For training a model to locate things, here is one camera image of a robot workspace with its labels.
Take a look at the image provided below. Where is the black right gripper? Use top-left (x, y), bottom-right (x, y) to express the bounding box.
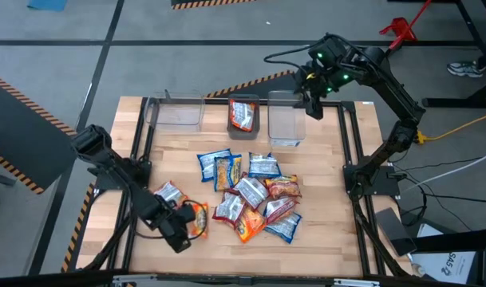
top-left (293, 63), bottom-right (339, 121)

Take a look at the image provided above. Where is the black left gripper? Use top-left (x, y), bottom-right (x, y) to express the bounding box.
top-left (158, 204), bottom-right (197, 254)

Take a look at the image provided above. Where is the red roast beef noodle pack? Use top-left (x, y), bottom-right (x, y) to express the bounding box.
top-left (230, 171), bottom-right (270, 210)
top-left (263, 174), bottom-right (302, 199)
top-left (263, 196), bottom-right (298, 225)
top-left (211, 190), bottom-right (247, 229)

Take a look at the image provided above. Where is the clear plastic bin with label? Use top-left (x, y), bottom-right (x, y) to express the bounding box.
top-left (267, 90), bottom-right (307, 147)

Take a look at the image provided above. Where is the black hazard-edged wedge mat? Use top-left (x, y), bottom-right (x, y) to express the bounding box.
top-left (204, 69), bottom-right (310, 103)

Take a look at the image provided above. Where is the smoked dark plastic bin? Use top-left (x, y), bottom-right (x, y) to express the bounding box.
top-left (226, 93), bottom-right (261, 141)

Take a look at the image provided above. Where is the black yellow hazard tape strip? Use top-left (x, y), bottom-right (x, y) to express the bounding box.
top-left (61, 182), bottom-right (97, 274)

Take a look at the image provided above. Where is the wide clear plastic bin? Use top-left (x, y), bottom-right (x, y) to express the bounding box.
top-left (143, 90), bottom-right (206, 133)

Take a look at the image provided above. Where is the red metal stand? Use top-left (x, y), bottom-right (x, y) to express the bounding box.
top-left (377, 0), bottom-right (433, 51)

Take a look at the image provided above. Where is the dark grey flat panel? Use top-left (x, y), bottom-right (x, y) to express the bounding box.
top-left (376, 206), bottom-right (417, 256)

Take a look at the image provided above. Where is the small black hazard-edged mat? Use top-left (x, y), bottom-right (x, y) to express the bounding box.
top-left (170, 0), bottom-right (258, 10)

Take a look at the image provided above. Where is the person's shoe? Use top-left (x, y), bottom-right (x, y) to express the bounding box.
top-left (446, 61), bottom-right (485, 78)

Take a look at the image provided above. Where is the large black hazard-edged mat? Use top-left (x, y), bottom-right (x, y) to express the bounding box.
top-left (0, 70), bottom-right (78, 195)

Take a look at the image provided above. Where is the black stand bar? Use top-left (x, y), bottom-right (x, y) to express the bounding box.
top-left (412, 226), bottom-right (486, 287)

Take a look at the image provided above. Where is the white printed box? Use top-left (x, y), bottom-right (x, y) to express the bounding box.
top-left (409, 222), bottom-right (477, 285)

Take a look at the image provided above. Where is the blue floor mat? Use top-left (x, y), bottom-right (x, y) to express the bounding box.
top-left (26, 0), bottom-right (69, 12)

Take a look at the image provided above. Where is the silver metal bracket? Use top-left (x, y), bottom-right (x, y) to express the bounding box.
top-left (333, 277), bottom-right (381, 287)
top-left (112, 273), bottom-right (158, 286)

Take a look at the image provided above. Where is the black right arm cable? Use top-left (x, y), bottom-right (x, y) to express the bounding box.
top-left (263, 41), bottom-right (319, 77)

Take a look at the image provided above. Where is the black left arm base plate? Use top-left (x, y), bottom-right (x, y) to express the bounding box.
top-left (93, 159), bottom-right (152, 191)

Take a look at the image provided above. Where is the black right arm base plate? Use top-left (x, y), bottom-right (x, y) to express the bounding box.
top-left (343, 164), bottom-right (401, 197)

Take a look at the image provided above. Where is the yellow extension cable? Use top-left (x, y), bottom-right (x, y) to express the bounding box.
top-left (417, 108), bottom-right (486, 144)

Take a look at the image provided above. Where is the black floor cable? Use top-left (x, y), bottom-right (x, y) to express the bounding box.
top-left (424, 193), bottom-right (486, 203)
top-left (388, 155), bottom-right (486, 166)

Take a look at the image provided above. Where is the white cable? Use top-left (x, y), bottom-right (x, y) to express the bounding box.
top-left (401, 149), bottom-right (486, 193)

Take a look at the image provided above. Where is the black desk leg frame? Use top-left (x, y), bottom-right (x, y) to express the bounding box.
top-left (421, 0), bottom-right (486, 109)

